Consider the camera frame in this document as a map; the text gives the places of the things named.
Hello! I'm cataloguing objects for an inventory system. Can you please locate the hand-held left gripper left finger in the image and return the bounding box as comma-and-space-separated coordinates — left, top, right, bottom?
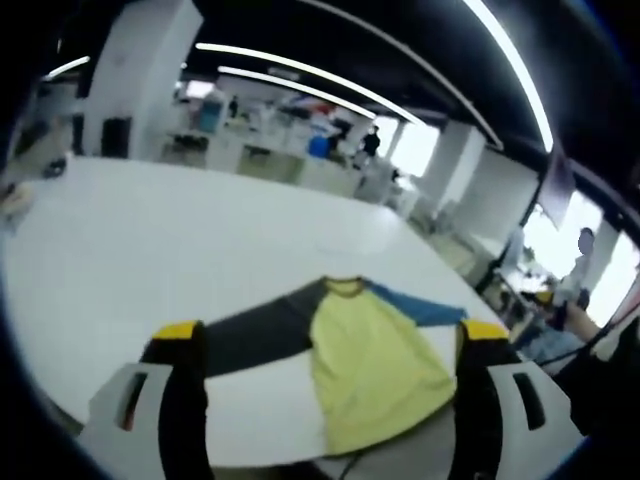
74, 319, 214, 480

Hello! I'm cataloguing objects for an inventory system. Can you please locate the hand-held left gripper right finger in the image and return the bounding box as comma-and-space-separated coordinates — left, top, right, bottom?
452, 318, 586, 480

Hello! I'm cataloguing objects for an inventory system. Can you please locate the yellow garment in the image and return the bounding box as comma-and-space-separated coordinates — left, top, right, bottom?
202, 274, 469, 459

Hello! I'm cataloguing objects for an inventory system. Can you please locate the pale blue cloth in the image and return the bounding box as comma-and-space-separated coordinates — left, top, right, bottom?
521, 326, 584, 365

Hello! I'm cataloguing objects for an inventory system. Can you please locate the person's black clothing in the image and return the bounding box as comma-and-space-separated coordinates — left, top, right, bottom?
549, 319, 640, 437

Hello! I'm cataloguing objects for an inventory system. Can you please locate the grey mesh office chair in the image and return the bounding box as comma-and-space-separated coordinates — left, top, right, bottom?
309, 409, 457, 480

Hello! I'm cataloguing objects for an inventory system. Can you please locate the grey hanging panel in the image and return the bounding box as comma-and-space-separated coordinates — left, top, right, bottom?
536, 148, 575, 230

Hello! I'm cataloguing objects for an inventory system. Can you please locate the straight ceiling light strip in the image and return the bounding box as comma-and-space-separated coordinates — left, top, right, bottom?
461, 0, 556, 155

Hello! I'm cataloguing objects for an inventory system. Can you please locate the white shelf unit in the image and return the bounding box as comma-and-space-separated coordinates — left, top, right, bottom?
163, 89, 372, 187

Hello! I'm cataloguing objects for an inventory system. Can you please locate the beige bundle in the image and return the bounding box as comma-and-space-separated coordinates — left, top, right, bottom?
0, 181, 36, 218

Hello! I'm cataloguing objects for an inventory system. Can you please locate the large black chair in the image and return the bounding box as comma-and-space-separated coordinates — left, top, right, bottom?
100, 116, 133, 159

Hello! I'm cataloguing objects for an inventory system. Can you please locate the small black chair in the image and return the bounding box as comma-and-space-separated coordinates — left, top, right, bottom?
70, 113, 87, 156

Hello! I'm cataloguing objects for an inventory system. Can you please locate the teal bin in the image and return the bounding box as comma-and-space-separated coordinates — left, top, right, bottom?
199, 96, 224, 134

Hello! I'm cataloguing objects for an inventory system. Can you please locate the short curved ceiling light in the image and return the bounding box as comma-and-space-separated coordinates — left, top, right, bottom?
216, 64, 377, 120

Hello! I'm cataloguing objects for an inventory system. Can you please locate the long curved ceiling light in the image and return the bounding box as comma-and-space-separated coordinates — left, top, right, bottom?
194, 41, 425, 125

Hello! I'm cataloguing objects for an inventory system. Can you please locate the small ceiling light strip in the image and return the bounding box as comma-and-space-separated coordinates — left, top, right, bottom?
41, 55, 93, 82

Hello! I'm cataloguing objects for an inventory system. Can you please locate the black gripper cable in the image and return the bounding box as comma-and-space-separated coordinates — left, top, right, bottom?
541, 303, 640, 365

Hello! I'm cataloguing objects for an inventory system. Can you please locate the black cable under table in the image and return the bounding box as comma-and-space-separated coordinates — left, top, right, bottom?
339, 446, 367, 477

